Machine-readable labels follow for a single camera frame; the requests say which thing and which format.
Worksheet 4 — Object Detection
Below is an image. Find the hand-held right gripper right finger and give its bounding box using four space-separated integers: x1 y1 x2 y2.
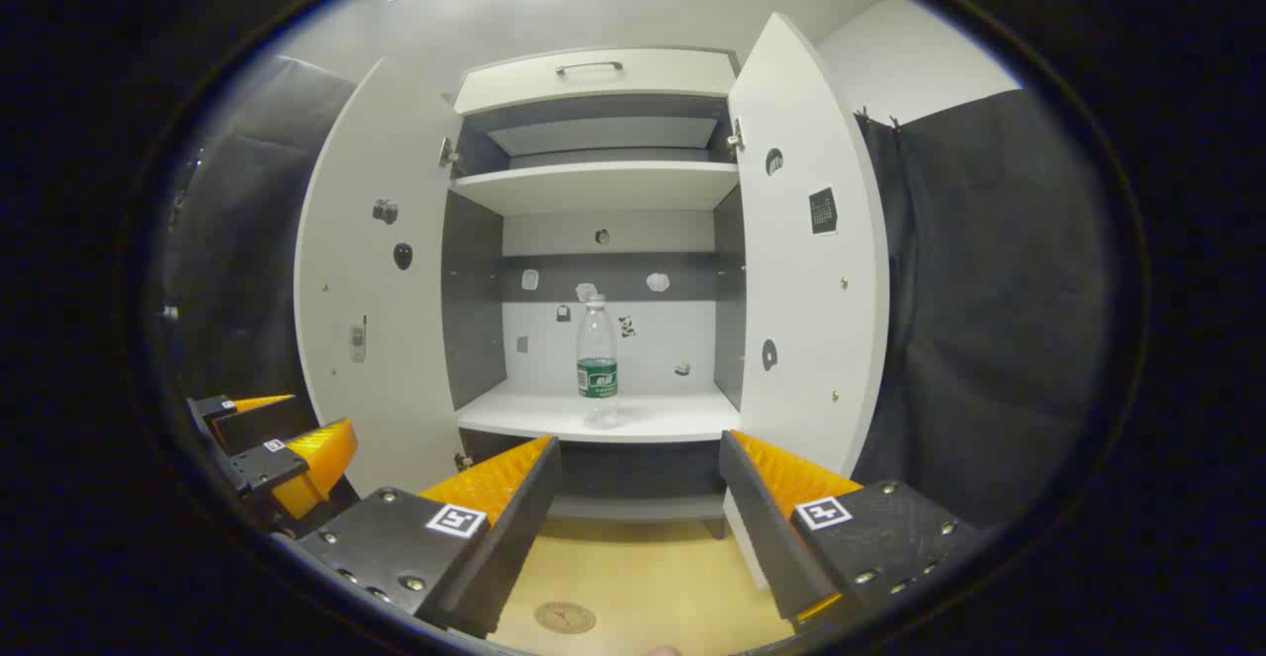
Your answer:
718 428 982 637

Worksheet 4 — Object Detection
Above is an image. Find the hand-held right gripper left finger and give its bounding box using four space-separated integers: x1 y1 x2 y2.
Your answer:
295 434 563 639

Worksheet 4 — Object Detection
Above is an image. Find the white cabinet door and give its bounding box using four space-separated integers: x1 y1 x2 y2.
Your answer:
295 55 466 499
722 11 891 593

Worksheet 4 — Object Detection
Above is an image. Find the clear plastic bottle green label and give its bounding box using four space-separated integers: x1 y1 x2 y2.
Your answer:
577 293 620 402

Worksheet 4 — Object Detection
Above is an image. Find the white and grey cabinet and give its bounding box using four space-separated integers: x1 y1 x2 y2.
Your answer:
440 46 748 538

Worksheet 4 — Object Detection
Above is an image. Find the white cabinet drawer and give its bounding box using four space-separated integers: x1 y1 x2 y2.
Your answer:
453 47 738 116

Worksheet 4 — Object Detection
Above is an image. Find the black backdrop cloth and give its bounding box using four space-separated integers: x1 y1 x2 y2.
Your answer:
163 54 357 410
851 87 1114 528

